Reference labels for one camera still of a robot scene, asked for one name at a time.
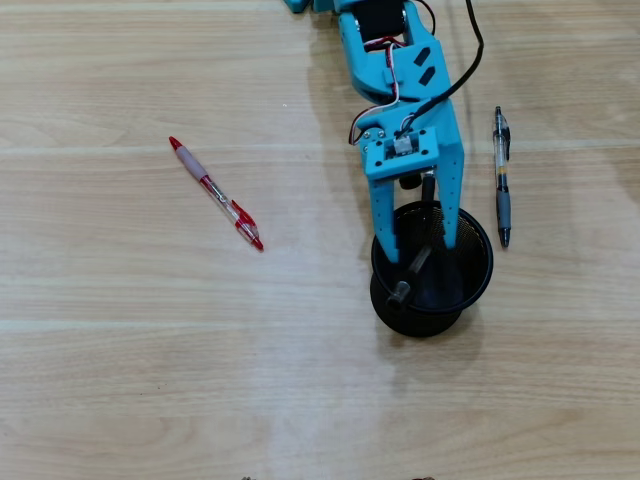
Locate short black pen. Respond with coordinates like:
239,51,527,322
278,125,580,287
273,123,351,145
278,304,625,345
385,244,434,314

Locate black camera cable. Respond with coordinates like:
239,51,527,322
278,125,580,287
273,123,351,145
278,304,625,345
393,0,485,141

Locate clear pen gray grip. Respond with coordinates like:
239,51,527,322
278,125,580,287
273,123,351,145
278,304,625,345
492,105,513,249

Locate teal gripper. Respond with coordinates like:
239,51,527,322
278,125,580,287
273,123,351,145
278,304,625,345
359,97,466,265

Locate black mesh pen holder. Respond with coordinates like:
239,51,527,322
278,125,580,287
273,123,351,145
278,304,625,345
369,199,495,339

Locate red clear pen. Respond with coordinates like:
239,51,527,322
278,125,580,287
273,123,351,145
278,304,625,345
168,135,265,252

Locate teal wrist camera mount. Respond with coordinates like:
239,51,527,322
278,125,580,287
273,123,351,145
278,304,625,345
360,126,442,190

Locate white red servo wire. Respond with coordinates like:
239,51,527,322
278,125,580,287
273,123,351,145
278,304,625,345
348,42,406,147

